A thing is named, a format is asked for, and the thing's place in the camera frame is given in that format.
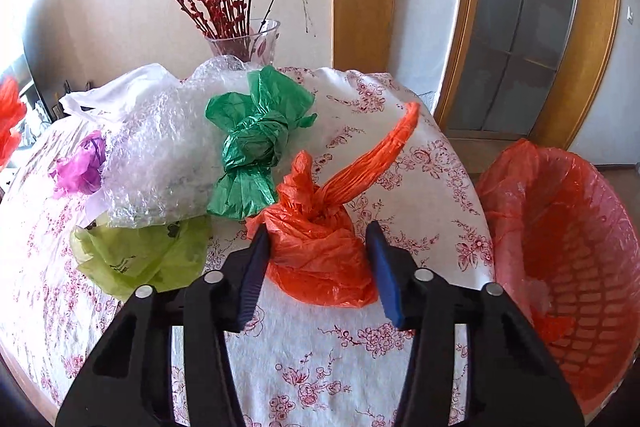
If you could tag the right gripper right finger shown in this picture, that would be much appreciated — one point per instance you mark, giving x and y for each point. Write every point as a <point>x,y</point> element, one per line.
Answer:
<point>513,380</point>

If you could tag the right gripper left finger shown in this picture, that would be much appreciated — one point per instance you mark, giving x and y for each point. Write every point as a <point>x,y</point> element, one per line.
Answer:
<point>126,379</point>

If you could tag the pink plastic bag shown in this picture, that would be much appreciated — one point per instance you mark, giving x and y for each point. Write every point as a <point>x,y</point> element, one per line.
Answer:
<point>81,172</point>

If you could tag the small orange knotted bag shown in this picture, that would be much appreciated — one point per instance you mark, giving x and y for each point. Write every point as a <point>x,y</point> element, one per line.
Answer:
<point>316,256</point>

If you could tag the clear bubble wrap sheet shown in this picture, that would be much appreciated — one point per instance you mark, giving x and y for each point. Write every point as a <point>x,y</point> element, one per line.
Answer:
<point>162,155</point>

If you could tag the large orange plastic bag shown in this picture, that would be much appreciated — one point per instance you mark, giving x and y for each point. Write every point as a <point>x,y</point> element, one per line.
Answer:
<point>12,112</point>

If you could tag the red lined trash basket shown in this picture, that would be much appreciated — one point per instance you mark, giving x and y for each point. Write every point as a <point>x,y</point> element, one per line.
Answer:
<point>567,252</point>

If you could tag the yellow-green plastic bag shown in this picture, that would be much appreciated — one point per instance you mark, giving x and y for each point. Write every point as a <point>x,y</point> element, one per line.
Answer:
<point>119,260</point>

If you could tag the green knotted plastic bag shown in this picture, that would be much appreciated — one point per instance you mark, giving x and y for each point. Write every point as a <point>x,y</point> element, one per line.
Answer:
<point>258,126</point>

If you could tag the white plastic bag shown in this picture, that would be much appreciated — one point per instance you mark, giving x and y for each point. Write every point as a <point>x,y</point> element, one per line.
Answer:
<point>115,94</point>

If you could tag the wooden framed glass door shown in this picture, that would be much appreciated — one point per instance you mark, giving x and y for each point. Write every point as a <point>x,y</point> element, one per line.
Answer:
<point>526,68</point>

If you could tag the clear glass vase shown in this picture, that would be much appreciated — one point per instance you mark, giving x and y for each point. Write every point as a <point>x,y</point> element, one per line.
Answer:
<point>258,47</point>

